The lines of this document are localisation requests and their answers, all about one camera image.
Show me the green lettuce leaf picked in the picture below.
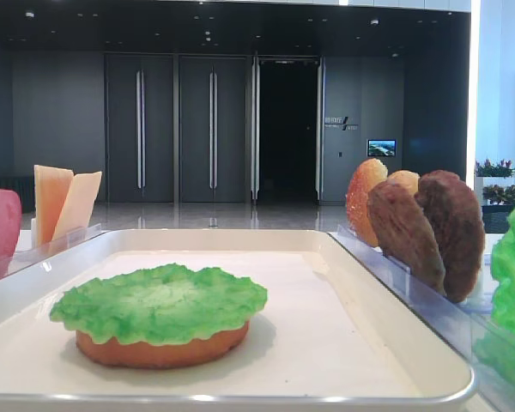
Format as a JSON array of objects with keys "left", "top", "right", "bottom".
[{"left": 49, "top": 264, "right": 268, "bottom": 346}]

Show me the flower planter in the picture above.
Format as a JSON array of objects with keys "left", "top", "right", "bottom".
[{"left": 475, "top": 159, "right": 515, "bottom": 206}]

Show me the clear long rail right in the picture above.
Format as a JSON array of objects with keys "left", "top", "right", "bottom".
[{"left": 331, "top": 226, "right": 515, "bottom": 411}]

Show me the white rectangular metal tray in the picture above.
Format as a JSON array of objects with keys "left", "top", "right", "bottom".
[{"left": 0, "top": 228, "right": 476, "bottom": 412}]

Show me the dark double door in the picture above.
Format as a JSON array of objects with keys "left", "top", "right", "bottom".
[
  {"left": 179, "top": 57, "right": 246, "bottom": 203},
  {"left": 106, "top": 54, "right": 174, "bottom": 203}
]

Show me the wall sign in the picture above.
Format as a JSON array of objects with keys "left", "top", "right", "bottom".
[{"left": 324, "top": 116, "right": 359, "bottom": 131}]

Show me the bun slice on tray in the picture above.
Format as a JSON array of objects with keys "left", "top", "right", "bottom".
[{"left": 76, "top": 321, "right": 250, "bottom": 369}]

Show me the dark double door middle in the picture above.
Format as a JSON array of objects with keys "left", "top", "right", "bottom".
[{"left": 179, "top": 57, "right": 246, "bottom": 203}]

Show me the small wall screen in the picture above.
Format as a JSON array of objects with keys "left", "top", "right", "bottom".
[{"left": 367, "top": 139, "right": 397, "bottom": 157}]

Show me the brown meat patty left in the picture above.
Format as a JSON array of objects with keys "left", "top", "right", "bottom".
[{"left": 367, "top": 180, "right": 445, "bottom": 295}]

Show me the dark double door left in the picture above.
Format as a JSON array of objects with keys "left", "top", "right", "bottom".
[{"left": 106, "top": 54, "right": 174, "bottom": 203}]

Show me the clear long rail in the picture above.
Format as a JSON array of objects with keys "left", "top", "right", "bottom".
[
  {"left": 0, "top": 224, "right": 104, "bottom": 280},
  {"left": 331, "top": 226, "right": 515, "bottom": 411}
]

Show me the yellow cheese slice inner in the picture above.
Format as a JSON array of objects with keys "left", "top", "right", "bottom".
[{"left": 52, "top": 172, "right": 102, "bottom": 240}]

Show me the clear long rail left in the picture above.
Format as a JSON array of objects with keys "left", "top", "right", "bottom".
[{"left": 0, "top": 224, "right": 104, "bottom": 280}]

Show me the orange cheese slice outer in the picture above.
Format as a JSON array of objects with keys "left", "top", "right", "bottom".
[{"left": 33, "top": 165, "right": 74, "bottom": 246}]

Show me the sesame bun top left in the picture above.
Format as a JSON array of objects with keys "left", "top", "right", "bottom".
[{"left": 346, "top": 159, "right": 388, "bottom": 247}]

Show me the golden bun top right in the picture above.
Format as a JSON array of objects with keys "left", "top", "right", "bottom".
[{"left": 387, "top": 170, "right": 420, "bottom": 196}]

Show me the green lettuce leaf in holder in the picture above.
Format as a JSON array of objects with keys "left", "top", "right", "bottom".
[{"left": 475, "top": 209, "right": 515, "bottom": 385}]

